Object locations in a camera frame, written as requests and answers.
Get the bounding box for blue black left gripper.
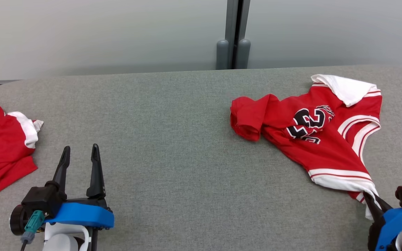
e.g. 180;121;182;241
44;144;115;251

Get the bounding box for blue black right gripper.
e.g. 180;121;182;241
363;191;402;251

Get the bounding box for red number 23 jersey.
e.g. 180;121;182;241
230;74;383;221

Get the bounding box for red shorts with white stripe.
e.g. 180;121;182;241
0;104;44;195

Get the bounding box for left camera cable teal plug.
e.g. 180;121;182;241
20;210;45;251

